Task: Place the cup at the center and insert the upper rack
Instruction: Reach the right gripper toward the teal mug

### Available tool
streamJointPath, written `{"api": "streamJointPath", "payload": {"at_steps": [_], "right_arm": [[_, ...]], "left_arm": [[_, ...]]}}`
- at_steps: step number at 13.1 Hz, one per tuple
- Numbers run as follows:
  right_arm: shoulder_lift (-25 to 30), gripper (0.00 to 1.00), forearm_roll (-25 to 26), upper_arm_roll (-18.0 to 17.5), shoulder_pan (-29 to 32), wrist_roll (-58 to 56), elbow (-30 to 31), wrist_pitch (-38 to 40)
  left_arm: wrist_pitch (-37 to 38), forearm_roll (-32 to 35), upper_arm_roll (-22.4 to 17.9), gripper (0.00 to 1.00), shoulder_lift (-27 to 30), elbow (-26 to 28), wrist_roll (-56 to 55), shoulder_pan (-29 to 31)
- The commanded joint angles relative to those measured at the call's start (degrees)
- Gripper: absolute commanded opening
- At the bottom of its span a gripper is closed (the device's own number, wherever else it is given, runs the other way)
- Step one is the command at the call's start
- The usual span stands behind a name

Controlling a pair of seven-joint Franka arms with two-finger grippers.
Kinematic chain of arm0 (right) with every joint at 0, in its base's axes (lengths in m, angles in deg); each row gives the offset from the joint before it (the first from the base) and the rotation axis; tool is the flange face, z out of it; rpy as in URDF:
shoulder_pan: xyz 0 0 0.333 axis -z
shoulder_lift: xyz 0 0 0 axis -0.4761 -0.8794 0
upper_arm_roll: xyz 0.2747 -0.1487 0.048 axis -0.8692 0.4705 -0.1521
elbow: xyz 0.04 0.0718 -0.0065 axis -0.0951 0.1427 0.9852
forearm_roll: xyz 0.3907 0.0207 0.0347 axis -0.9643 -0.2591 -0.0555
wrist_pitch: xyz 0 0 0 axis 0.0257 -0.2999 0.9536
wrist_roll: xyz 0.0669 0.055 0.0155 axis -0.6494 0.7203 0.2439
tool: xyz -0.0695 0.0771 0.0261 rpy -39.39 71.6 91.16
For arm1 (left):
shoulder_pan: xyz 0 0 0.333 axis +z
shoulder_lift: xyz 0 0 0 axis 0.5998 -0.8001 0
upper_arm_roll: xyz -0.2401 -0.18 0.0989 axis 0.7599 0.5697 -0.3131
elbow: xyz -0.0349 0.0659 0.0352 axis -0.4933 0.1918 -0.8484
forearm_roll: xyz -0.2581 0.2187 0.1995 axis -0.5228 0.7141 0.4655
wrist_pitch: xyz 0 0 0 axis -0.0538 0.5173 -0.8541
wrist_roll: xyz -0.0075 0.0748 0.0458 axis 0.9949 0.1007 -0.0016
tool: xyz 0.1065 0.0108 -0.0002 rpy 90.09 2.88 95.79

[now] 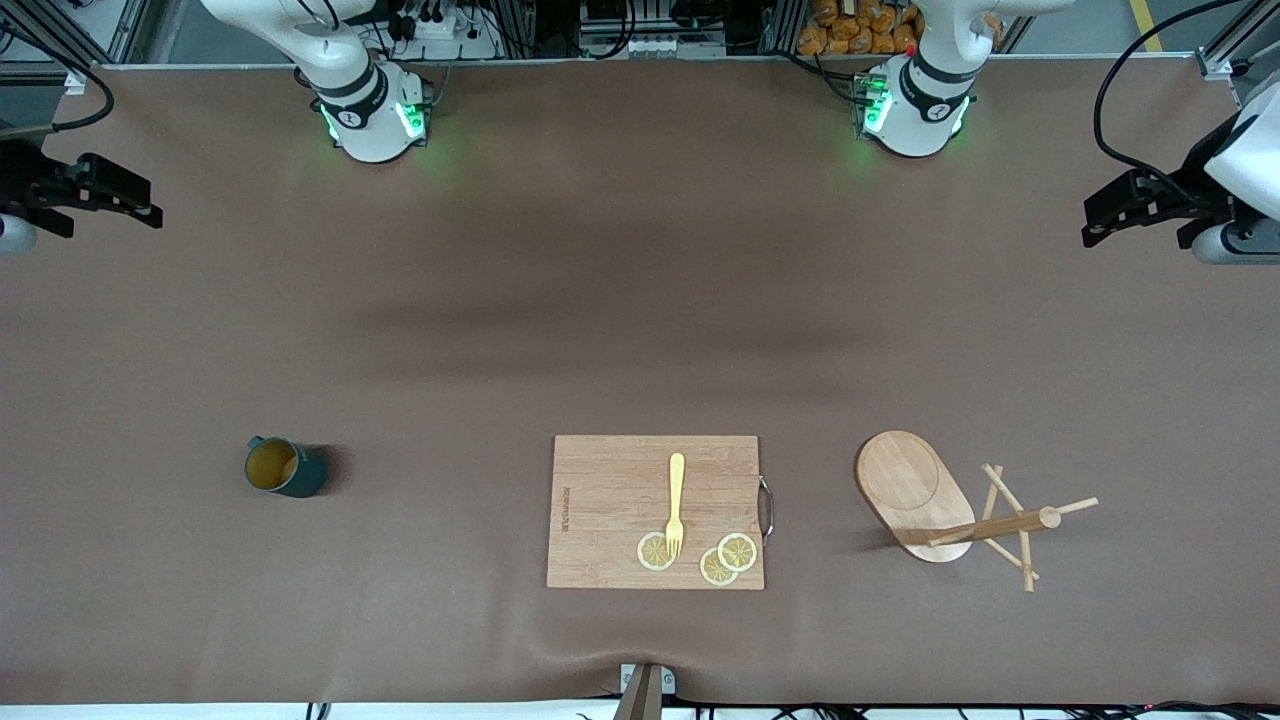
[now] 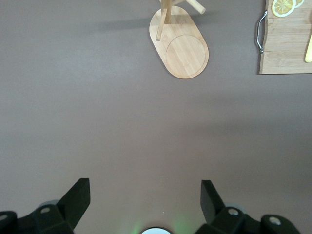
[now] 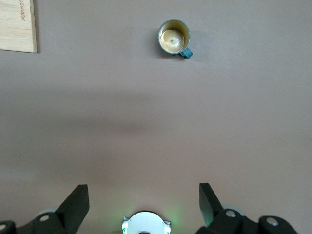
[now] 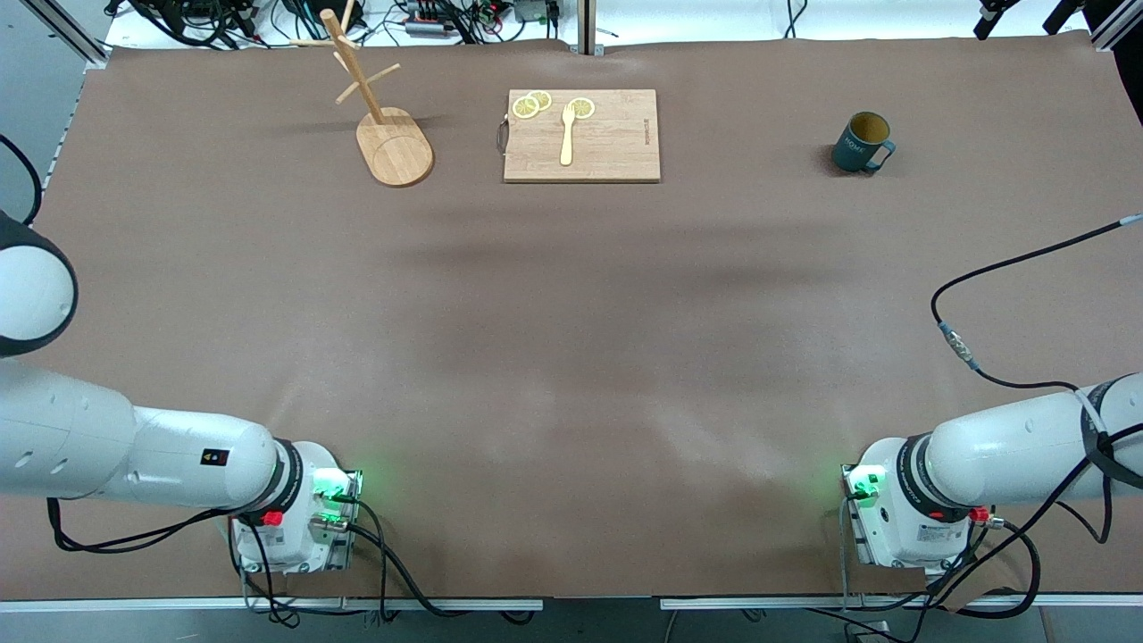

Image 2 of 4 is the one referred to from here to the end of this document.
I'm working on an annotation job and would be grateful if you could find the yellow lemon slice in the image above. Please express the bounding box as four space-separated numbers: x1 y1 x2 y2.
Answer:
272 0 296 18

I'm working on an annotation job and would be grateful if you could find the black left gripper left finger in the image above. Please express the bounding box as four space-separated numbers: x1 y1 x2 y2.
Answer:
0 178 91 234

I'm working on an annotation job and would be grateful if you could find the yellow plastic fork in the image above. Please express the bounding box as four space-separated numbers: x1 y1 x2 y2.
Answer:
304 20 312 63

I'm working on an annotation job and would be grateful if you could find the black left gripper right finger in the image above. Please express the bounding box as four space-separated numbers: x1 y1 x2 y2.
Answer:
195 180 299 234

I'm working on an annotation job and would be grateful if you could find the wooden mug rack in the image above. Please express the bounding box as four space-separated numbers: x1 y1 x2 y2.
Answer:
149 0 210 79

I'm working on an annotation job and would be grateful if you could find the wooden cutting board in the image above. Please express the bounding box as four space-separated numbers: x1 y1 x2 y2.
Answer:
255 0 312 75

